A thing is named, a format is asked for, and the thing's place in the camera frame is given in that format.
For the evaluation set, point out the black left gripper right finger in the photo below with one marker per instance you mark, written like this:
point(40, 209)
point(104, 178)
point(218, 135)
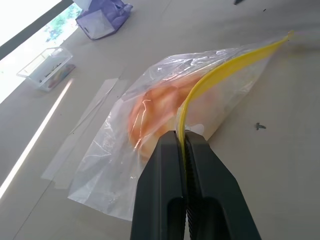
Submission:
point(215, 200)

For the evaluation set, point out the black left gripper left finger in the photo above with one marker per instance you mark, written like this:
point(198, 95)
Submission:
point(160, 190)

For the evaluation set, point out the clear zip bag yellow zipper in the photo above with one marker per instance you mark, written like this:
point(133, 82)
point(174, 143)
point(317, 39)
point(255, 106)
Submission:
point(112, 155)

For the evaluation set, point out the round golden bread bun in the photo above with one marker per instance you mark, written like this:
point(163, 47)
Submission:
point(155, 105)

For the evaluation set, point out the purple bag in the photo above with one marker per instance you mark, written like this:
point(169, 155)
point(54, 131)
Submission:
point(102, 20)

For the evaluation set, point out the small dark screw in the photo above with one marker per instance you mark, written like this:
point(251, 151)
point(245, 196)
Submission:
point(260, 126)

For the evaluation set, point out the clear tape strip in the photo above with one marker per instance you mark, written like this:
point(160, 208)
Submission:
point(62, 165)
point(100, 100)

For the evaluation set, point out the clear plastic box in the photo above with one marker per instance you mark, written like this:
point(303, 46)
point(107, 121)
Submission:
point(47, 67)

